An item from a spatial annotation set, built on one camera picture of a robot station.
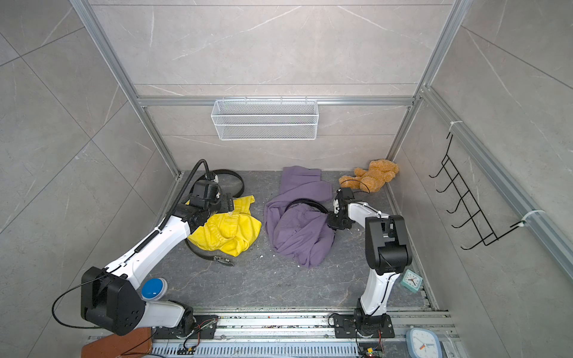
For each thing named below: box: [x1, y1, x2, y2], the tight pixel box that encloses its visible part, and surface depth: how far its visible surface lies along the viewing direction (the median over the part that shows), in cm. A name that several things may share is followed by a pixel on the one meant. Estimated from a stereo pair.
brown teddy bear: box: [338, 158, 400, 194], surface depth 112 cm
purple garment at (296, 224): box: [264, 165, 335, 268], surface depth 97 cm
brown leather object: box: [80, 326, 153, 358], surface depth 70 cm
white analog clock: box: [405, 327, 443, 358], surface depth 70 cm
